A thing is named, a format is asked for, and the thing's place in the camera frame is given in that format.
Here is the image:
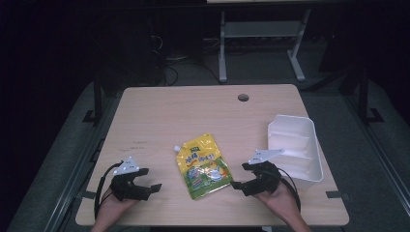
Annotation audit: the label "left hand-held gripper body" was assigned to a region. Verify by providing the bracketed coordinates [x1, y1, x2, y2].
[109, 156, 152, 203]

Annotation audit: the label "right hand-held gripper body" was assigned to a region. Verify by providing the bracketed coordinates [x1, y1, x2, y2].
[242, 148, 286, 197]

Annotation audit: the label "person's left hand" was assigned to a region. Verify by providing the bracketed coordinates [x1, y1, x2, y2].
[96, 188, 139, 224]

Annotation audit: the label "person's right hand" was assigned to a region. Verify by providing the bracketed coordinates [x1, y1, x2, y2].
[253, 179, 302, 223]

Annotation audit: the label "grey tape strip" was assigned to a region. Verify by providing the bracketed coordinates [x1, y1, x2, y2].
[80, 189, 98, 200]
[325, 189, 343, 200]

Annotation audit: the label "yellow spouted pouch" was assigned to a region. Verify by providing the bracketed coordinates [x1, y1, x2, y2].
[173, 132, 234, 201]

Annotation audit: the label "white plastic bin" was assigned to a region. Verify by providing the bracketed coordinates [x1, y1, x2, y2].
[267, 114, 325, 191]

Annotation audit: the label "black metal stand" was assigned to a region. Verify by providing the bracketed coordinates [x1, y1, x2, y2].
[82, 78, 104, 126]
[337, 66, 386, 126]

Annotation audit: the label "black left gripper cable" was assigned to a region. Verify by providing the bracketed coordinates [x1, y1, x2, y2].
[94, 161, 125, 219]

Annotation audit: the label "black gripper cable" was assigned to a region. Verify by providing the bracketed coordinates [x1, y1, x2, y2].
[276, 167, 303, 213]
[94, 161, 125, 219]

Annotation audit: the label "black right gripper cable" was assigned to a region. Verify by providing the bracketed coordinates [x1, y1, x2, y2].
[276, 167, 303, 213]

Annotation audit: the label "black floor cables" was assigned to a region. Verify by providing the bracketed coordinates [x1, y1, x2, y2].
[151, 33, 223, 87]

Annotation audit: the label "white metal desk frame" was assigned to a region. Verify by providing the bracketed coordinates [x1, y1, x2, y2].
[218, 8, 312, 84]

